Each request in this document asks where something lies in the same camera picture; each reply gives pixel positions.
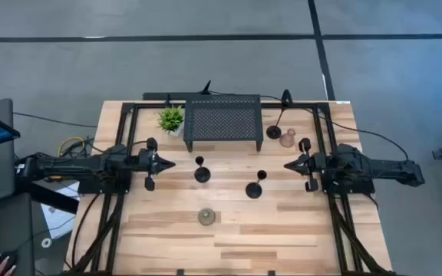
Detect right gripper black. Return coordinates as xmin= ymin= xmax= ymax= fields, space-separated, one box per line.
xmin=284 ymin=137 xmax=325 ymax=193

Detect dark grey desk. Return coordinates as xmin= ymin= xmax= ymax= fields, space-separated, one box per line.
xmin=0 ymin=191 xmax=36 ymax=276

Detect black cable beside frame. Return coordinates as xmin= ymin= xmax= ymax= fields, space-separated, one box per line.
xmin=70 ymin=192 xmax=103 ymax=269

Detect yellow cable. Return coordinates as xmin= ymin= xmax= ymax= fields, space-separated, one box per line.
xmin=57 ymin=136 xmax=87 ymax=158

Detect white paper sheet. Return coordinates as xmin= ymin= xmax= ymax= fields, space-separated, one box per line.
xmin=39 ymin=181 xmax=81 ymax=241

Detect pink ribbed glass candle holder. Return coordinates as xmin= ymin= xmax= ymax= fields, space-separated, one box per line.
xmin=279 ymin=127 xmax=297 ymax=150

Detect black clamp mount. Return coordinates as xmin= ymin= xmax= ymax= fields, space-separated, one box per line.
xmin=280 ymin=88 xmax=294 ymax=108

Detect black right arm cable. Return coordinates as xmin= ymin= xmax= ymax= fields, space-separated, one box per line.
xmin=292 ymin=103 xmax=410 ymax=161

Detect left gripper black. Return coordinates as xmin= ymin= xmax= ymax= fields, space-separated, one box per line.
xmin=138 ymin=136 xmax=176 ymax=192

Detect black bar behind table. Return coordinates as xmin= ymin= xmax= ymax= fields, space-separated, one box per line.
xmin=142 ymin=91 xmax=206 ymax=102

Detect black computer mouse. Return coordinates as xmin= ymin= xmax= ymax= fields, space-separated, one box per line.
xmin=0 ymin=251 xmax=18 ymax=271

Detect black metal candlestick holder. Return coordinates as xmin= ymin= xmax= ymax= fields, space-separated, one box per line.
xmin=193 ymin=155 xmax=212 ymax=184
xmin=266 ymin=100 xmax=292 ymax=140
xmin=245 ymin=169 xmax=268 ymax=200

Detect black perforated metal shelf riser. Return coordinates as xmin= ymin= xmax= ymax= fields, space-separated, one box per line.
xmin=182 ymin=94 xmax=265 ymax=153

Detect olive round coaster disc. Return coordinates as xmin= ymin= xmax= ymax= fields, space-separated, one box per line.
xmin=197 ymin=207 xmax=217 ymax=227

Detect black desk leg bar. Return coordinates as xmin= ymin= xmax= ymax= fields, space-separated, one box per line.
xmin=15 ymin=179 xmax=80 ymax=215

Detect artificial green plant white pot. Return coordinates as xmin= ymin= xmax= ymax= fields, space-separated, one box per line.
xmin=157 ymin=106 xmax=186 ymax=138

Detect thin black floor cable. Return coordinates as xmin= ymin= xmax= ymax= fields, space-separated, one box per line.
xmin=12 ymin=111 xmax=98 ymax=129

